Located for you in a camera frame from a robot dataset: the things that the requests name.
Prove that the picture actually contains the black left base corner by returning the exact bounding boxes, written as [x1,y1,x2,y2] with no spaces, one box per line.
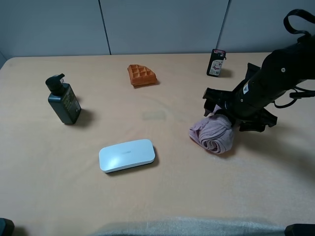
[0,218,15,236]

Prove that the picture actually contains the black rectangular tin box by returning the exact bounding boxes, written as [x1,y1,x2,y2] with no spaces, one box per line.
[206,49,226,77]

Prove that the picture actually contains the black right base corner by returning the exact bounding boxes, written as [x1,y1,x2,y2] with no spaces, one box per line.
[284,224,315,236]

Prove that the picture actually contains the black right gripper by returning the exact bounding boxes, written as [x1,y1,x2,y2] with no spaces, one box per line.
[203,81,278,132]

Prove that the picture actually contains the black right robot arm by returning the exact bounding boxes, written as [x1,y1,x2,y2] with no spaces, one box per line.
[203,36,315,132]

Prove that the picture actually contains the dark green pump bottle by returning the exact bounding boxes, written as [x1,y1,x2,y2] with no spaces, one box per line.
[45,73,82,125]

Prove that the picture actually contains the white flat case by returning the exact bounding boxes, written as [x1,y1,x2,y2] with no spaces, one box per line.
[99,139,156,173]

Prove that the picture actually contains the black base corner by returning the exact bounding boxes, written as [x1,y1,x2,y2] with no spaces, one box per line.
[284,224,315,236]
[0,218,15,236]

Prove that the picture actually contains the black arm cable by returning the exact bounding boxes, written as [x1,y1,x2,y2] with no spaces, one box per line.
[273,8,315,109]

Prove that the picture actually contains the pink towel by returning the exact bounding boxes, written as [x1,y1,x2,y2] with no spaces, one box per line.
[189,105,234,154]

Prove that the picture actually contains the orange waffle toy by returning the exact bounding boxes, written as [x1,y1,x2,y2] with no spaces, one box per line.
[127,64,158,88]

